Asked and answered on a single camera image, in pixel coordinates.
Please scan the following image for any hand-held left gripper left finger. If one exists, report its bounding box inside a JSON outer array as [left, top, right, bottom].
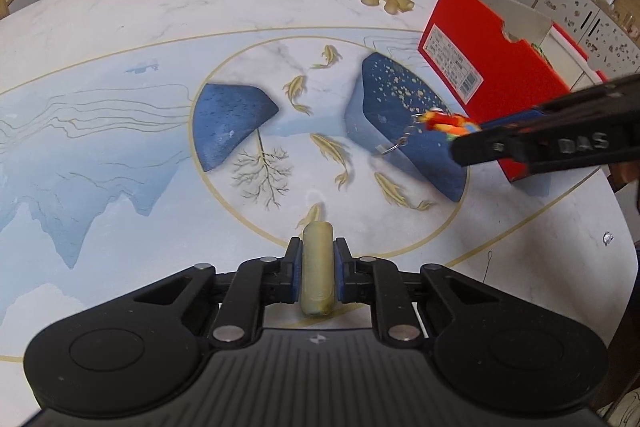
[[105, 237, 305, 347]]

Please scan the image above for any person's right hand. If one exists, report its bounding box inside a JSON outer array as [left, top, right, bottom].
[[607, 159, 640, 192]]

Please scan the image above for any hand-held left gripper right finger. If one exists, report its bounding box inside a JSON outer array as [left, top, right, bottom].
[[332, 237, 516, 345]]

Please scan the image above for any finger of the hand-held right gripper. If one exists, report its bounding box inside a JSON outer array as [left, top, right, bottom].
[[450, 126, 532, 168], [481, 74, 640, 134]]

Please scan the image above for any red cardboard box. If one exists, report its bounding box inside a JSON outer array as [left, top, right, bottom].
[[417, 0, 608, 184]]

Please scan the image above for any white stickered cabinet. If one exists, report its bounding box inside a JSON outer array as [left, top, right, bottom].
[[532, 0, 640, 78]]

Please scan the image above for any beige silicone cylinder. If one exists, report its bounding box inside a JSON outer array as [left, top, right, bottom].
[[300, 221, 335, 315]]

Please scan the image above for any orange-red toy keychain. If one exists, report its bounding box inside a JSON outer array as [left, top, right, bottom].
[[375, 108, 482, 156]]

